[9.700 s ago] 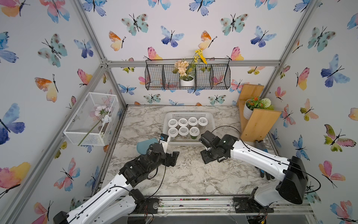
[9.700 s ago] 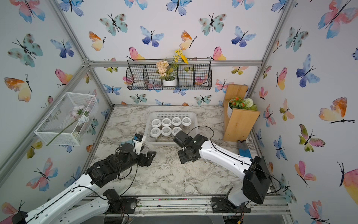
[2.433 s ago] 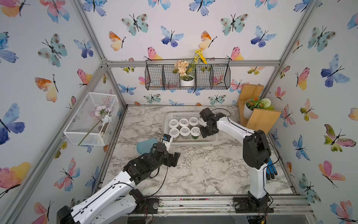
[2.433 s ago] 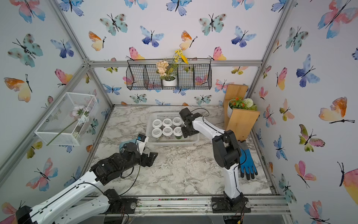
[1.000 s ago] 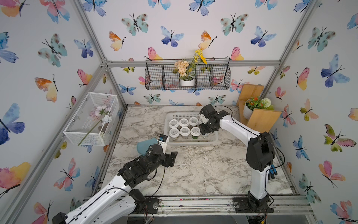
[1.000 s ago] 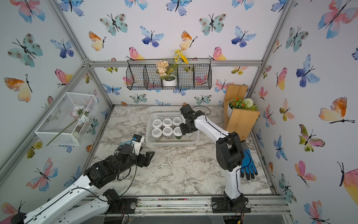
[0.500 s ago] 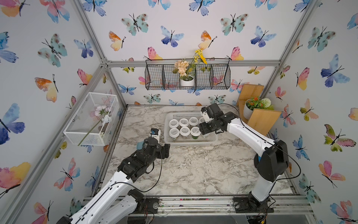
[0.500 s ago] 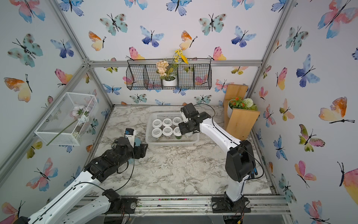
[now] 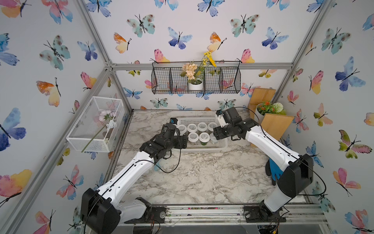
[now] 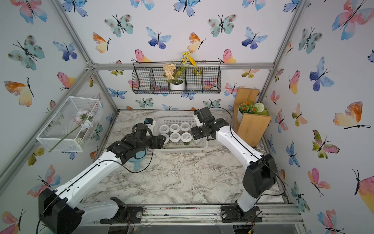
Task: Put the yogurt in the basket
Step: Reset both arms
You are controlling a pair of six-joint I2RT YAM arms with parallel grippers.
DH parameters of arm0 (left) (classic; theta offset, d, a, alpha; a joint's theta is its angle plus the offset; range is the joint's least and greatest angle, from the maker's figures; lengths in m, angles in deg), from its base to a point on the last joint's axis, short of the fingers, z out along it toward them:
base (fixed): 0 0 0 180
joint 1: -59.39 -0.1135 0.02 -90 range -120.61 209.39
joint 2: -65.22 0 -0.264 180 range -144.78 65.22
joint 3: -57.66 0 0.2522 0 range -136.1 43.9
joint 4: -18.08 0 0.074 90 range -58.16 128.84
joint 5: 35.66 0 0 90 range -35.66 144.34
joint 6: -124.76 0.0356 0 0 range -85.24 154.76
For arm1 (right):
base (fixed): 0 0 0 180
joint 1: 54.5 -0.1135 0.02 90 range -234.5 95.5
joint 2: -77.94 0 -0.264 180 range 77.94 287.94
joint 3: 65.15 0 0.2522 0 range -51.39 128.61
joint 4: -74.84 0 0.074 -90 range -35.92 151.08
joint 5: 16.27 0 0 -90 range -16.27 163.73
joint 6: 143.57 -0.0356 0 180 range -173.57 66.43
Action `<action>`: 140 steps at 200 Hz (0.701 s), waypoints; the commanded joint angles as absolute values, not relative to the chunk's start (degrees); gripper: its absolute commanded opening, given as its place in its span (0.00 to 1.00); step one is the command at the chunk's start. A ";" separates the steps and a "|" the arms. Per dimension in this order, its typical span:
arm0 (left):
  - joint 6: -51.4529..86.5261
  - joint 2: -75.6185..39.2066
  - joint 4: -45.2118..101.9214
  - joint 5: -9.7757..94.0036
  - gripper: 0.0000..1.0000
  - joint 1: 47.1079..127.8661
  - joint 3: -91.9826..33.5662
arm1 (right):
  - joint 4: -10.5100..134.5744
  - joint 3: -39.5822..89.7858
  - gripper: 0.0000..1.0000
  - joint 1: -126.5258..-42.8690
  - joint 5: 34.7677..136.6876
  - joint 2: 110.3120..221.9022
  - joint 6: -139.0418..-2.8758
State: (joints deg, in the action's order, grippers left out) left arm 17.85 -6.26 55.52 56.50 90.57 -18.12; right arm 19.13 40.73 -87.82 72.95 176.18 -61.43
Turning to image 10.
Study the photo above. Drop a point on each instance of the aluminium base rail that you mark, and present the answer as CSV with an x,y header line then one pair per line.
x,y
163,215

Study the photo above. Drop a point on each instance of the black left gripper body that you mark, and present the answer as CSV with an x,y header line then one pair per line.
x,y
151,143

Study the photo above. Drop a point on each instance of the white wire mesh box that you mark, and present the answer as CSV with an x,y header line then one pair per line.
x,y
62,122

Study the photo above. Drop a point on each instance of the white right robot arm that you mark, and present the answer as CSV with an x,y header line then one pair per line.
x,y
260,170

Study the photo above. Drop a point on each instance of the wooden corner shelf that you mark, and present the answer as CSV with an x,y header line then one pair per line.
x,y
249,127

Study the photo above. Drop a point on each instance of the white plastic perforated basket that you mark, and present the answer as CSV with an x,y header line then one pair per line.
x,y
171,147

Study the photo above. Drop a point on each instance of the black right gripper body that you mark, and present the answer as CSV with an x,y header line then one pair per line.
x,y
198,132

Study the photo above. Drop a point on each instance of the black wire wall basket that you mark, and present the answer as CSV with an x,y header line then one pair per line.
x,y
147,78

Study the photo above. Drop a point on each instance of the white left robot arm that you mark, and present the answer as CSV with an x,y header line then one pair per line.
x,y
60,210

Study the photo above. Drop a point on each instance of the white pot beige flowers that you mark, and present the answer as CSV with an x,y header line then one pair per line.
x,y
176,75

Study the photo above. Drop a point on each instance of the yogurt cup without cap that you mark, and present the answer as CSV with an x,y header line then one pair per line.
x,y
197,141

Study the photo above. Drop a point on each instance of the pink artificial flower stem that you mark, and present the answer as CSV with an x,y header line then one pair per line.
x,y
83,120

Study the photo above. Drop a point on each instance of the white pot green plant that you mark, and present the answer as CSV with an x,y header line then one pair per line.
x,y
250,107

